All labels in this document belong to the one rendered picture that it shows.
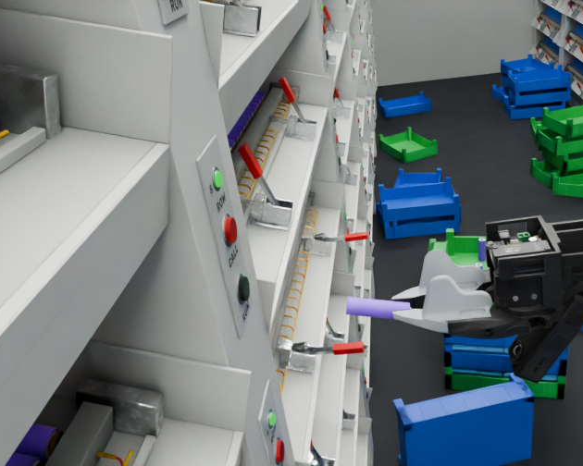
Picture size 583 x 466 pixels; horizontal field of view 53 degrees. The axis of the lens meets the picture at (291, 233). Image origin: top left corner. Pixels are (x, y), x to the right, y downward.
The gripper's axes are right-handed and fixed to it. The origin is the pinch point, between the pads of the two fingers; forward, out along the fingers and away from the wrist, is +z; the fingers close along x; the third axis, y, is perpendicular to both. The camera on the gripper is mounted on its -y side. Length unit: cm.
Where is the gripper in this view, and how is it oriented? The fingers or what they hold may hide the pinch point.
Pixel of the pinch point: (406, 312)
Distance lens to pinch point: 60.4
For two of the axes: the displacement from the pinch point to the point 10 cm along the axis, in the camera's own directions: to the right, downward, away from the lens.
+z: -9.7, 1.3, 2.1
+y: -2.1, -8.7, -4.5
